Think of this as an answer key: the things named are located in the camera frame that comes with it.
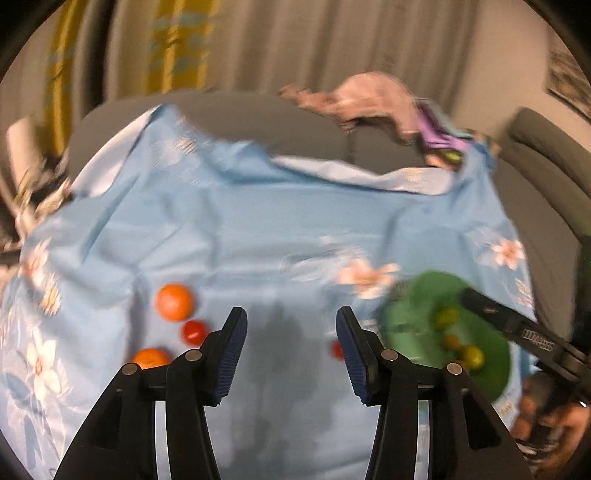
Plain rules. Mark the green plastic bowl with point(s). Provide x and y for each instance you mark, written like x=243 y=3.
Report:
x=415 y=323

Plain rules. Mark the light blue floral cloth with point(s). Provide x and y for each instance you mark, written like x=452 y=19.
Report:
x=207 y=230

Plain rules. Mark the person's right hand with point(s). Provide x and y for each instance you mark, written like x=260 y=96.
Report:
x=572 y=422

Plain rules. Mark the yellow patterned curtain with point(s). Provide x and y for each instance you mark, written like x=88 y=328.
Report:
x=60 y=69
x=180 y=41

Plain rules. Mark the green cloth piece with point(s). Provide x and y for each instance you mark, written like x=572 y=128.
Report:
x=452 y=156

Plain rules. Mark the pink crumpled clothes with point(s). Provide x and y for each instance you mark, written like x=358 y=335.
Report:
x=369 y=97

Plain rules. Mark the purple cloth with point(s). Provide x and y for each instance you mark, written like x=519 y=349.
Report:
x=438 y=134

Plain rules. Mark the white paper roll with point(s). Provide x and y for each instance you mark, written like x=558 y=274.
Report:
x=21 y=147

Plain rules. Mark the orange tangerine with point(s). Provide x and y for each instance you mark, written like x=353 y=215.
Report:
x=148 y=357
x=173 y=301

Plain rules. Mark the black and white ruffled cloth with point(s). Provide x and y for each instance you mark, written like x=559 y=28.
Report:
x=32 y=203

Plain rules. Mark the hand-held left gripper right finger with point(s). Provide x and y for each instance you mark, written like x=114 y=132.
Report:
x=355 y=355

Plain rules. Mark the red cherry tomato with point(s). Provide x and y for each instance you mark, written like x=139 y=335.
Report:
x=194 y=332
x=337 y=350

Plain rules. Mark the small tan round fruit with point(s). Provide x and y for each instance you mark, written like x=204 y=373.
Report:
x=451 y=341

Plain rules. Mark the yellowish green round fruit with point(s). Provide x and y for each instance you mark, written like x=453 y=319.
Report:
x=445 y=317

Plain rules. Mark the framed wall picture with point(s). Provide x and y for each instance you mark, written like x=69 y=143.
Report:
x=568 y=74

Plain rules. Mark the bright green round fruit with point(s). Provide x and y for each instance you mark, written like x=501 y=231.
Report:
x=473 y=356

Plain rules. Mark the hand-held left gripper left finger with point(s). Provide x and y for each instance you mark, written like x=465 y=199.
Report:
x=226 y=355

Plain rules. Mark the grey sofa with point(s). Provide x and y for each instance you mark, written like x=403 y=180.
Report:
x=258 y=115

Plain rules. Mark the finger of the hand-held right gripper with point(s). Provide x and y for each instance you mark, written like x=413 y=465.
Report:
x=494 y=309

